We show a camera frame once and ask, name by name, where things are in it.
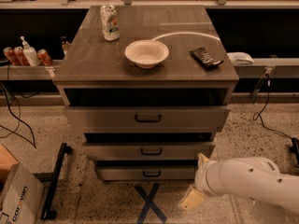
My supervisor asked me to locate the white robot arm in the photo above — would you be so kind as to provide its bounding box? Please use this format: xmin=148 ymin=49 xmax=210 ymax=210
xmin=179 ymin=153 xmax=299 ymax=214

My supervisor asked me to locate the grey drawer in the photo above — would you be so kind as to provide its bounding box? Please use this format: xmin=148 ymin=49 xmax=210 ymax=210
xmin=65 ymin=105 xmax=229 ymax=133
xmin=95 ymin=166 xmax=195 ymax=181
xmin=83 ymin=142 xmax=215 ymax=161

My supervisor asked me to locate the red can right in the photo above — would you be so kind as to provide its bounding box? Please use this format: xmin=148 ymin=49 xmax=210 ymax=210
xmin=37 ymin=49 xmax=53 ymax=66

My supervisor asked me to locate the white green drink can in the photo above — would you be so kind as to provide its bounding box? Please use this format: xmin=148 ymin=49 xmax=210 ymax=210
xmin=100 ymin=5 xmax=120 ymax=41

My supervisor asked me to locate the black snack bag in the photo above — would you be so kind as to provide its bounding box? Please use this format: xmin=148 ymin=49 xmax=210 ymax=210
xmin=190 ymin=48 xmax=223 ymax=69

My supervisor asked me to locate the white folded cloth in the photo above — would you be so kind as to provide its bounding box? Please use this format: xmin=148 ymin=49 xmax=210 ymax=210
xmin=227 ymin=52 xmax=254 ymax=65

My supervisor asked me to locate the black metal bar stand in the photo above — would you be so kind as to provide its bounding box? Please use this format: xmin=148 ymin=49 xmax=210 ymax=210
xmin=40 ymin=143 xmax=72 ymax=220

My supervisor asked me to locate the cardboard box with print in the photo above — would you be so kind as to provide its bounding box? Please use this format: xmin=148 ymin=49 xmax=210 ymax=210
xmin=0 ymin=145 xmax=44 ymax=224

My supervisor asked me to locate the black object right edge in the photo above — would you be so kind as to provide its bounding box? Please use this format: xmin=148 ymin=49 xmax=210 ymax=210
xmin=290 ymin=138 xmax=299 ymax=167

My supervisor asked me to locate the black floor cable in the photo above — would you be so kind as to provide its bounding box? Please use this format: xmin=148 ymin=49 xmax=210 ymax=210
xmin=251 ymin=73 xmax=293 ymax=140
xmin=0 ymin=81 xmax=37 ymax=149

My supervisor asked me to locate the red can middle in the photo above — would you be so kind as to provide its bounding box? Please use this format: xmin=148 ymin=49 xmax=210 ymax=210
xmin=14 ymin=47 xmax=29 ymax=66

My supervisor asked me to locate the small glass bottle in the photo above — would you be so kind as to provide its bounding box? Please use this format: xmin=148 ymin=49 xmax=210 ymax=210
xmin=61 ymin=36 xmax=70 ymax=55

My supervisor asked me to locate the white pump bottle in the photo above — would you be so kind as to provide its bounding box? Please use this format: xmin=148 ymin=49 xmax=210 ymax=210
xmin=21 ymin=36 xmax=40 ymax=66

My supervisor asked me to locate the white bowl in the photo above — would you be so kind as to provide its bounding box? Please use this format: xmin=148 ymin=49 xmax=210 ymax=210
xmin=125 ymin=40 xmax=169 ymax=69

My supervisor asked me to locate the black floor cable left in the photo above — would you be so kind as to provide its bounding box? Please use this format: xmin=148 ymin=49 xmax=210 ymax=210
xmin=0 ymin=81 xmax=37 ymax=149

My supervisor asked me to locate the grey drawer cabinet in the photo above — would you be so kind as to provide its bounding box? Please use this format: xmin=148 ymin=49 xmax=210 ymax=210
xmin=53 ymin=5 xmax=238 ymax=170

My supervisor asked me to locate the black floor cable right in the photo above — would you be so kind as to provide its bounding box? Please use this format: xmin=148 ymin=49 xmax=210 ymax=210
xmin=251 ymin=73 xmax=293 ymax=140

